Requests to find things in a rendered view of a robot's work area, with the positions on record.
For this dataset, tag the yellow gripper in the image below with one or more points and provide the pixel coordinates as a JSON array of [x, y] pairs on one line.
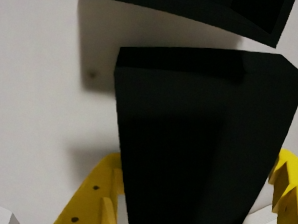
[[96, 200]]

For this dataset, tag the black open box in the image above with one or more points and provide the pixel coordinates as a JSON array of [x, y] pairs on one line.
[[260, 20]]

